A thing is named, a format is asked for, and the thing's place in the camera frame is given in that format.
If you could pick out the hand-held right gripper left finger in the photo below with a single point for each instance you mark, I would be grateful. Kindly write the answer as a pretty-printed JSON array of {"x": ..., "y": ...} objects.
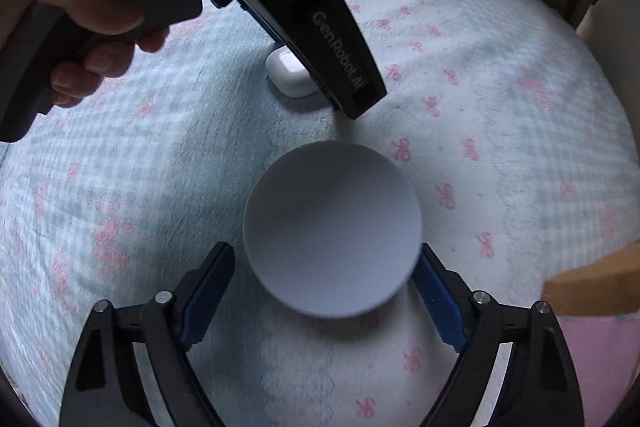
[{"x": 210, "y": 292}]

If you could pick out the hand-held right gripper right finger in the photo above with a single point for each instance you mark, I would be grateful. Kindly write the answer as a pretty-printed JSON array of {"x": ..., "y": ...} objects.
[{"x": 440, "y": 302}]

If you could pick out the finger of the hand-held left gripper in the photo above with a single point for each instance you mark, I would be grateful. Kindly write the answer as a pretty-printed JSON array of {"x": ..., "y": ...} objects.
[{"x": 262, "y": 19}]

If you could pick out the white earbuds case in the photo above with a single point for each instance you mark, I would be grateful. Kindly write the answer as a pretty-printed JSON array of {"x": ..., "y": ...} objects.
[{"x": 287, "y": 74}]

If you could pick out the white round jar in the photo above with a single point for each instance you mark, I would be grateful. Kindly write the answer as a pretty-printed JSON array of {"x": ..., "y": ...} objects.
[{"x": 332, "y": 227}]

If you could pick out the pink lined cardboard box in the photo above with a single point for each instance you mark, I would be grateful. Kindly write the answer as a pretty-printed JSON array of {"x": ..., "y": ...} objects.
[{"x": 595, "y": 287}]

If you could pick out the checked blue bed sheet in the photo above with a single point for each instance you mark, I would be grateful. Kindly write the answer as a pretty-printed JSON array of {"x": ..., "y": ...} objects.
[{"x": 500, "y": 132}]

